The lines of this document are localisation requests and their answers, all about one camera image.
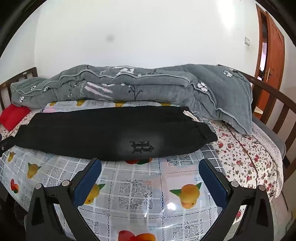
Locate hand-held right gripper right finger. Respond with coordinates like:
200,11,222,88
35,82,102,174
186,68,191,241
198,158,275,241

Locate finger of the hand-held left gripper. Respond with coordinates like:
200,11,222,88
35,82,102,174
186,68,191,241
0,134,16,156

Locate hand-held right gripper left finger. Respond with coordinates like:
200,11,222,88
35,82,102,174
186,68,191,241
26,158,102,241

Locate black pants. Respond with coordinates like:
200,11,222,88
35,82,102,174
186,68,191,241
8,105,218,162

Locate red pillow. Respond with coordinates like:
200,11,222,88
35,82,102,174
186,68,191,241
0,104,31,131

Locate floral bed sheet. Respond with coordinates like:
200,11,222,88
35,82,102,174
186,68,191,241
201,116,284,225

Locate fruit print plastic sheet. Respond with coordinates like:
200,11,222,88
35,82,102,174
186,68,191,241
0,100,232,241

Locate grey mattress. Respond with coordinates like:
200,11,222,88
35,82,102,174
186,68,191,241
252,115,286,160

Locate wooden bed footboard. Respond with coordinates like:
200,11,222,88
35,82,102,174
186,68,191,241
238,71,296,183

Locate grey floral quilt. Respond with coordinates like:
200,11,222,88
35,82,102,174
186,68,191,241
10,64,253,135

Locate wooden door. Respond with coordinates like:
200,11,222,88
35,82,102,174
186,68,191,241
254,5,286,112

